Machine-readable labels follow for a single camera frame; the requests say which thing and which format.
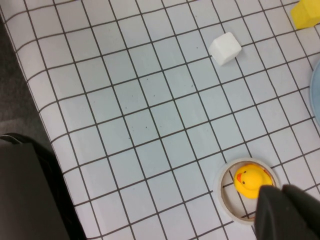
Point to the white foam cube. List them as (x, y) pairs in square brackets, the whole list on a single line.
[(225, 48)]

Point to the yellow foam cube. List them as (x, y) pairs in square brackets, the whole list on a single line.
[(306, 13)]

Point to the yellow rubber duck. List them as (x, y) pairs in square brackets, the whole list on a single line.
[(250, 181)]

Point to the blue cup stand with pegs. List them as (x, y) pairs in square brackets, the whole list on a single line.
[(316, 90)]

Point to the white black-grid tablecloth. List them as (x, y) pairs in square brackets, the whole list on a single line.
[(150, 112)]

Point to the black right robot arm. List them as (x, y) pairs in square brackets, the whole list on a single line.
[(30, 195)]

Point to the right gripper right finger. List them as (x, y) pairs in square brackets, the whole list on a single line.
[(307, 220)]

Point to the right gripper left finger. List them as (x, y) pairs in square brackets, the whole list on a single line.
[(272, 217)]

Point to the white tape roll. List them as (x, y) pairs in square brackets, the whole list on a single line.
[(217, 185)]

